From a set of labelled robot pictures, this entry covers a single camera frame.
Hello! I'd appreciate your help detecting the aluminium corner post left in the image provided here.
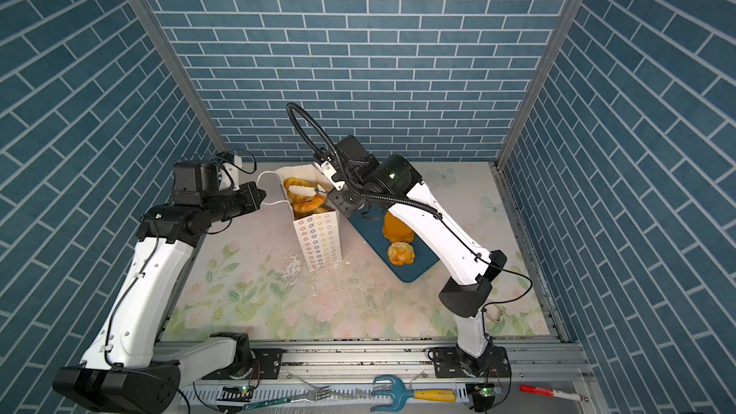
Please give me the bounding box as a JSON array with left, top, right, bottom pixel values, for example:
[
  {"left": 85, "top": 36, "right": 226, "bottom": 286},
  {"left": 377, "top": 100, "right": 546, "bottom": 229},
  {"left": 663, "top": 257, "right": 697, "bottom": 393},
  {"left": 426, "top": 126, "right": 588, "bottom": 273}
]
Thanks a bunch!
[{"left": 126, "top": 0, "right": 228, "bottom": 151}]

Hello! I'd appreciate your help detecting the teal yellow garden fork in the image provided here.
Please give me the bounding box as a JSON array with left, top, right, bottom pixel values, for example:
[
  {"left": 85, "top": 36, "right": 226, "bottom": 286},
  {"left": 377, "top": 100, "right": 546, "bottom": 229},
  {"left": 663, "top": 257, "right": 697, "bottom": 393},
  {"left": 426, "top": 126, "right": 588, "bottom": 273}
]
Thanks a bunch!
[{"left": 370, "top": 375, "right": 456, "bottom": 413}]

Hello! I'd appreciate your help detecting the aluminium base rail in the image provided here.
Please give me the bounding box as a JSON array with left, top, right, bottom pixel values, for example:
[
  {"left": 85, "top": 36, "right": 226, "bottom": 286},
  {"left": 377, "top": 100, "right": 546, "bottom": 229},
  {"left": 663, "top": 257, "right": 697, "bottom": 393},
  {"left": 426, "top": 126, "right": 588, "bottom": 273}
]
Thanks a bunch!
[{"left": 250, "top": 337, "right": 594, "bottom": 385}]

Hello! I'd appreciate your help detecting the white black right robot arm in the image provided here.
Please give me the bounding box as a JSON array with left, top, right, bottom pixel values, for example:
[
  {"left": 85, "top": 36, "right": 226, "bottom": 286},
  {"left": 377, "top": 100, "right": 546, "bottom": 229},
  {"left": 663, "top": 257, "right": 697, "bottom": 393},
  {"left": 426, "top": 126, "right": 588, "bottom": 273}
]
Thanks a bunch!
[{"left": 315, "top": 136, "right": 506, "bottom": 377}]

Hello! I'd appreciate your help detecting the dark teal tray mat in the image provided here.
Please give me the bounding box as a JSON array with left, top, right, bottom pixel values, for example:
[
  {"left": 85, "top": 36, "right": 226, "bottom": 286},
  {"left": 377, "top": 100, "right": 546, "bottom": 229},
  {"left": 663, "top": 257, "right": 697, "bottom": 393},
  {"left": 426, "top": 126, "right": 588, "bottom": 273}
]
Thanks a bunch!
[{"left": 348, "top": 206, "right": 439, "bottom": 283}]

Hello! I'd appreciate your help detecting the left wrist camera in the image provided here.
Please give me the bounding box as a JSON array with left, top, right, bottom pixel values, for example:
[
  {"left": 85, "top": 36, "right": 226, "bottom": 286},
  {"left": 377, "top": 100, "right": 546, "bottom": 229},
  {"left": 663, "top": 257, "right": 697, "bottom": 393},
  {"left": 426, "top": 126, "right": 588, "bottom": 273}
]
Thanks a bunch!
[{"left": 215, "top": 151, "right": 243, "bottom": 191}]

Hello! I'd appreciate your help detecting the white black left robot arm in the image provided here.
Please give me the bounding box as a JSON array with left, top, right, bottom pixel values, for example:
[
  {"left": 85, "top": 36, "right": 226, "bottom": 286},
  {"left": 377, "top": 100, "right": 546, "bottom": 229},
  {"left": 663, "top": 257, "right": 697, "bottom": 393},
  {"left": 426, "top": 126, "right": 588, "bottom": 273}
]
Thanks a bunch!
[{"left": 53, "top": 151, "right": 266, "bottom": 413}]

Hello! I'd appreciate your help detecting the metal fork green handle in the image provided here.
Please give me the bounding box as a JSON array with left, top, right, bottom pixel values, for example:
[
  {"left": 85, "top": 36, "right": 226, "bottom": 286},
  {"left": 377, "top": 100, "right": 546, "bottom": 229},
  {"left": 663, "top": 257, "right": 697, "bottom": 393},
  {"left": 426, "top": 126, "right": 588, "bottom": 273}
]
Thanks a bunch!
[{"left": 241, "top": 388, "right": 332, "bottom": 411}]

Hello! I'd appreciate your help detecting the beige rubber band loop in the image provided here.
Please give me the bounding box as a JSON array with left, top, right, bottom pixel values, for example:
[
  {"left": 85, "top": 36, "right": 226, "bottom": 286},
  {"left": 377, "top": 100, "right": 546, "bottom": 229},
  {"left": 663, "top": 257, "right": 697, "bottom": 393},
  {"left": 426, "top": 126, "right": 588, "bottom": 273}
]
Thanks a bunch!
[{"left": 484, "top": 305, "right": 503, "bottom": 323}]

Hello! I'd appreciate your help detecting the large round orange cake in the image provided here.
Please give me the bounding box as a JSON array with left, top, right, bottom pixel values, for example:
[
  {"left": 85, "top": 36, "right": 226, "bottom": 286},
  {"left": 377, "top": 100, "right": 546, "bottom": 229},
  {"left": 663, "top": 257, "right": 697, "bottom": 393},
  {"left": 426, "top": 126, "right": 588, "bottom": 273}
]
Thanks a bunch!
[{"left": 383, "top": 212, "right": 415, "bottom": 243}]

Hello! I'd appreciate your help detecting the knotted yellow bread roll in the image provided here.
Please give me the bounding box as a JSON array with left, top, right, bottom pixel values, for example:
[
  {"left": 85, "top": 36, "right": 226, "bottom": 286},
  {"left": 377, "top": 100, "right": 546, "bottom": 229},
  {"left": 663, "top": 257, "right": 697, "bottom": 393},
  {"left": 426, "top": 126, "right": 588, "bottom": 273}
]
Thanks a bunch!
[{"left": 387, "top": 241, "right": 416, "bottom": 266}]

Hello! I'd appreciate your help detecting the ring doughnut bread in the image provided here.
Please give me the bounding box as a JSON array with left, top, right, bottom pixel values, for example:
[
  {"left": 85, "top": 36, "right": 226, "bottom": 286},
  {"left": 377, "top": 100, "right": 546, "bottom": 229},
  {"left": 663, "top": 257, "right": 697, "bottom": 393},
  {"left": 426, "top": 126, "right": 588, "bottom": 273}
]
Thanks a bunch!
[{"left": 291, "top": 195, "right": 327, "bottom": 219}]

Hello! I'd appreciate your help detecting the black corrugated cable hose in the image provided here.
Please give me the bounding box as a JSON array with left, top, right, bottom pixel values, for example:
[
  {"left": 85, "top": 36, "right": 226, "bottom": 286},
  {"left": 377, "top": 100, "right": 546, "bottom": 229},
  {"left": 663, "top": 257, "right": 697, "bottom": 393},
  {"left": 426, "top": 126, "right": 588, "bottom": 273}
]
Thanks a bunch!
[{"left": 286, "top": 102, "right": 444, "bottom": 220}]

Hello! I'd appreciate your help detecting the white paper bag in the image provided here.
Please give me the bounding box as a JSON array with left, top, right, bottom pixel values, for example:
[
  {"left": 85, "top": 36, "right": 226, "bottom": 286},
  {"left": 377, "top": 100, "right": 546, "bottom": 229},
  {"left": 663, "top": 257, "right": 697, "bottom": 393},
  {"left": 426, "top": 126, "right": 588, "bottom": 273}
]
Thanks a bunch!
[{"left": 259, "top": 165, "right": 342, "bottom": 270}]

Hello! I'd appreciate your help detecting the aluminium corner post right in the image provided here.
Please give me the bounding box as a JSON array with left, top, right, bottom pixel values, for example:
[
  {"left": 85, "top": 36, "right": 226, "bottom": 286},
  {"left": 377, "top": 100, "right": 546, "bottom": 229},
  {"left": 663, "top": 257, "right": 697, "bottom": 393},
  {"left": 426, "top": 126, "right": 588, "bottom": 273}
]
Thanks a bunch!
[{"left": 496, "top": 0, "right": 584, "bottom": 170}]

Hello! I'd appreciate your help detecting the small orange bread wedge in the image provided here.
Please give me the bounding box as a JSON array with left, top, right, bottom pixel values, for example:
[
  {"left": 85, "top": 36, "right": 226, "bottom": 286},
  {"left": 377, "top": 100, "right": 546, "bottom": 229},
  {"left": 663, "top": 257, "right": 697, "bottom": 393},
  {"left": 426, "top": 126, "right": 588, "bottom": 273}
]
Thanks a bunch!
[{"left": 283, "top": 177, "right": 317, "bottom": 203}]

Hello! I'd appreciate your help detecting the aluminium corner post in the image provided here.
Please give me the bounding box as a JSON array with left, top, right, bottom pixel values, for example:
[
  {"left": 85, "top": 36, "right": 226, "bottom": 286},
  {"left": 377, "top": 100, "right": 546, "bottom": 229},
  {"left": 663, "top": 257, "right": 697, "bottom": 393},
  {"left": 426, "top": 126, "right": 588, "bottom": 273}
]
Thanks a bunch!
[
  {"left": 126, "top": 0, "right": 228, "bottom": 151},
  {"left": 496, "top": 0, "right": 584, "bottom": 170}
]

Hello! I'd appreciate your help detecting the red white marker pen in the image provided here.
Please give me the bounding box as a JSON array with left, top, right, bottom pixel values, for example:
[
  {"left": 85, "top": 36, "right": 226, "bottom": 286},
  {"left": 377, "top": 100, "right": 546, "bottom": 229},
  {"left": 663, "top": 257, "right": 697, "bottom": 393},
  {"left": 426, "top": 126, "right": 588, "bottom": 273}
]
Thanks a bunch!
[{"left": 519, "top": 384, "right": 588, "bottom": 403}]

